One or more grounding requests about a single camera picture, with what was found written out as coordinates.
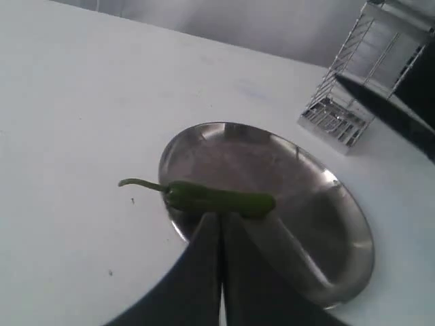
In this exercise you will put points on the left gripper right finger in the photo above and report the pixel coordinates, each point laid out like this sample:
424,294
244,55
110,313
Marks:
254,292

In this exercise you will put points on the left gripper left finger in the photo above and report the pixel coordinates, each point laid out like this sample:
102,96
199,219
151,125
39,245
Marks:
190,292

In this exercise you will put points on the green chili pepper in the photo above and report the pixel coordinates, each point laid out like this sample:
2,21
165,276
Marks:
193,198

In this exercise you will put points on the black knife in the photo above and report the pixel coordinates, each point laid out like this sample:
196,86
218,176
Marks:
410,129

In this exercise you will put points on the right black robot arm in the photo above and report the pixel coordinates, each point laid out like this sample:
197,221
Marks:
416,90

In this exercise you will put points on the round stainless steel plate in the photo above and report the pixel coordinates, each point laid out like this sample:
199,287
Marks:
317,236

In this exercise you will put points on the white backdrop curtain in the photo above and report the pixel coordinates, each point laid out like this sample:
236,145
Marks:
308,31

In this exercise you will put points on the wire metal utensil holder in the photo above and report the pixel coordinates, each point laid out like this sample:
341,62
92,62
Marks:
383,71

